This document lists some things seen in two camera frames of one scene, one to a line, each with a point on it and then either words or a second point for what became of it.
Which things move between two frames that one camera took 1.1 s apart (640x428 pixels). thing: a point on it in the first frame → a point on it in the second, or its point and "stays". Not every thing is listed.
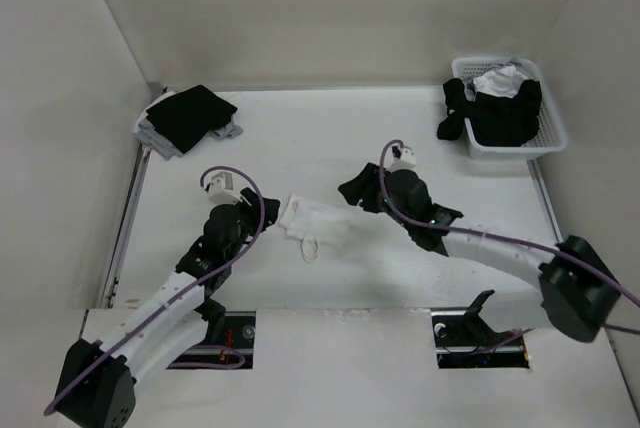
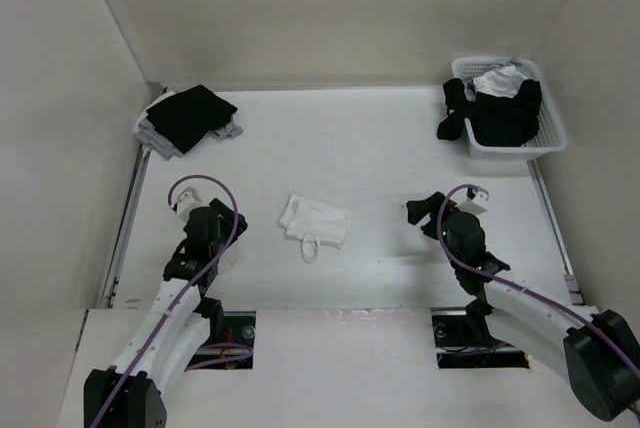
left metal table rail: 125,228 stays
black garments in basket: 502,121 stays
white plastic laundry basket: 550,138 stays
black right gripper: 363,186 → 417,209
